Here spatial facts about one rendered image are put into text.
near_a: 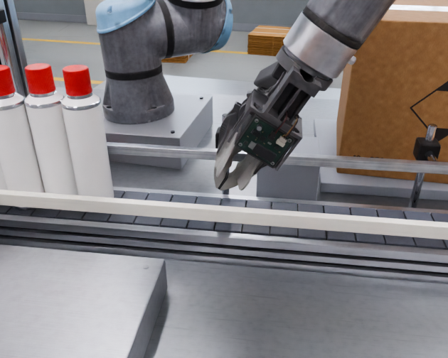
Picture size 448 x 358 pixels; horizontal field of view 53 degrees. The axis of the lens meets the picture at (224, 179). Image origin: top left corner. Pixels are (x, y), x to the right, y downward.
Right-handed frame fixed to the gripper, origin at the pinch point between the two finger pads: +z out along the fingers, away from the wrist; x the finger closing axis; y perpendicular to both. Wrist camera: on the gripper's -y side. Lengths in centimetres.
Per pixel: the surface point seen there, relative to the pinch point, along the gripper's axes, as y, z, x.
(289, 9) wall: -533, 50, 42
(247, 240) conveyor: 5.9, 3.1, 6.4
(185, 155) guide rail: -2.9, 1.4, -6.2
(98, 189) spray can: 1.8, 10.8, -14.6
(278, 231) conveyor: 3.8, 0.7, 9.7
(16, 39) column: -14.8, 4.9, -38.3
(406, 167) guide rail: -2.8, -14.2, 20.6
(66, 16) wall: -567, 222, -212
